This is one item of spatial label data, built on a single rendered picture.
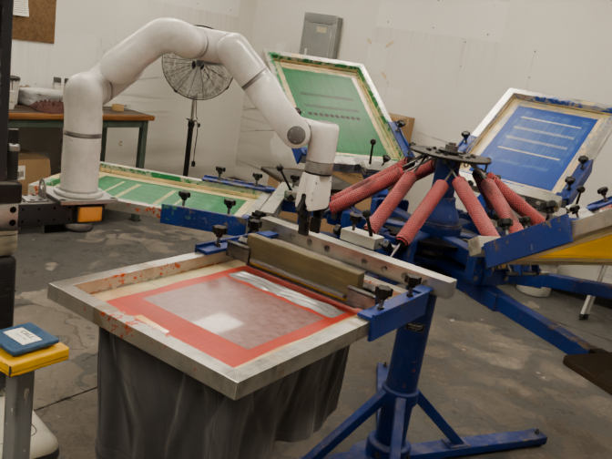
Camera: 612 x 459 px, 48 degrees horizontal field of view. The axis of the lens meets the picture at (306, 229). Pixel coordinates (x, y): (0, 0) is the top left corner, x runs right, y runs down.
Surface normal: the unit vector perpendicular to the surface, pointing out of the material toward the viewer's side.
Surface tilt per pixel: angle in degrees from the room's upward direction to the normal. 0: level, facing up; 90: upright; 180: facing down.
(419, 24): 90
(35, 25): 90
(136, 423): 95
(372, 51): 90
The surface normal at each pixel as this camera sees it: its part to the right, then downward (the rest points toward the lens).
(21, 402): 0.80, 0.27
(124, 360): -0.76, 0.16
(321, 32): -0.58, 0.12
